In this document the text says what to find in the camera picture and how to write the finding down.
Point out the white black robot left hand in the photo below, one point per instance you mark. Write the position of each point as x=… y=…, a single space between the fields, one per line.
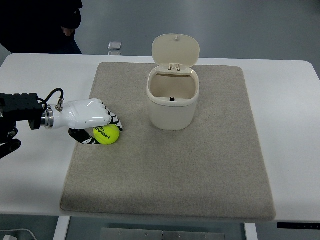
x=82 y=116

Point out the yellow tennis ball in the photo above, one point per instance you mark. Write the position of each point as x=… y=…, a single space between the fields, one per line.
x=106 y=135

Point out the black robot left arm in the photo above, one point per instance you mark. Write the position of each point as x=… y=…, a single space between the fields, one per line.
x=24 y=107

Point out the silver floor socket plate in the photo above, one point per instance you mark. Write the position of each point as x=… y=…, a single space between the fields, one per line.
x=114 y=45

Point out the beige bin with lid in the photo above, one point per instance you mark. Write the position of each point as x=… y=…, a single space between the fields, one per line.
x=173 y=87

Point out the person in dark clothes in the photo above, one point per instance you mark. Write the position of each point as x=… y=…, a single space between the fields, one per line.
x=40 y=26

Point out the white left table leg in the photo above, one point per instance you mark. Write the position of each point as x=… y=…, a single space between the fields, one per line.
x=62 y=227

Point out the white table leg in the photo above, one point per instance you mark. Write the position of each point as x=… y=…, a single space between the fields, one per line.
x=62 y=227
x=250 y=231

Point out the white power adapter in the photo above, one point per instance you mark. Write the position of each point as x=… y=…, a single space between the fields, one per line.
x=9 y=237

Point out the grey felt mat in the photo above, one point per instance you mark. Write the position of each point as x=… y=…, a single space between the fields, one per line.
x=212 y=169

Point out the white right table leg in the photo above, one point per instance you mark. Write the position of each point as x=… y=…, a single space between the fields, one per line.
x=250 y=231

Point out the black table control panel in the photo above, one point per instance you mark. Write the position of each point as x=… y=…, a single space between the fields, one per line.
x=298 y=225

